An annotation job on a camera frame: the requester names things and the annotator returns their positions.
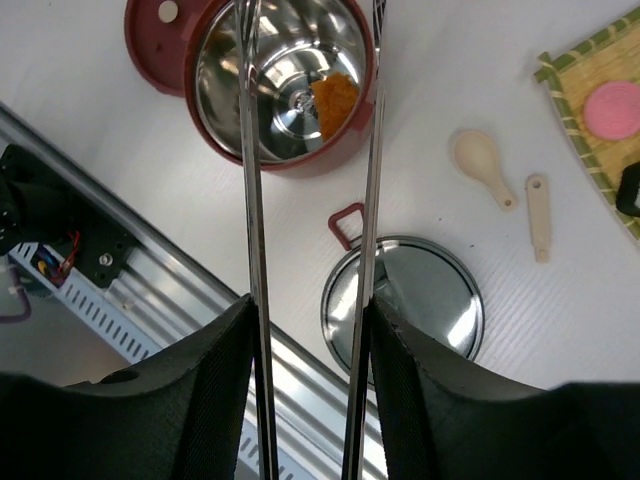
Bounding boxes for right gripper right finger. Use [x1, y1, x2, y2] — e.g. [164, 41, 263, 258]
[369, 299, 639, 479]

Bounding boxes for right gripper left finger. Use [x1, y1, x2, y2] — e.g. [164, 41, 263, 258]
[1, 296, 256, 479]

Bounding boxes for fried cutlet toy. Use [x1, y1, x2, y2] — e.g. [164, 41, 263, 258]
[311, 73, 360, 141]

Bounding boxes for metal tongs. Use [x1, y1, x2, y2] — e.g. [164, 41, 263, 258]
[234, 1, 370, 479]

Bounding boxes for beige spoon head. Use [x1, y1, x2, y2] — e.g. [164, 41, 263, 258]
[453, 130, 519, 212]

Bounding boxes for sushi roll white centre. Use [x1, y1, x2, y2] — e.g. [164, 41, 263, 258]
[615, 162, 640, 218]

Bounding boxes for pink round toy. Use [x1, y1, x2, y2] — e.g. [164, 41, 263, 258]
[583, 81, 639, 141]

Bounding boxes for lower dark red lid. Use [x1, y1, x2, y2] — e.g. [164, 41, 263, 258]
[124, 0, 224, 97]

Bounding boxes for lower pink steel pot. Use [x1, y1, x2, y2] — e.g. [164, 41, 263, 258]
[183, 1, 375, 177]

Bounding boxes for bamboo tray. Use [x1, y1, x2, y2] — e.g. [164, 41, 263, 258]
[535, 8, 639, 240]

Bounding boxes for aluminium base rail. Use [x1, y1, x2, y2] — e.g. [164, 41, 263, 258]
[1, 107, 347, 479]

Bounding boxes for grey lid with handle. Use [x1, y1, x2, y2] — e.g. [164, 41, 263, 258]
[320, 202, 485, 373]

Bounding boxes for beige spoon handle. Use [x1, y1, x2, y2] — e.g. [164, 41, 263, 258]
[526, 174, 552, 264]

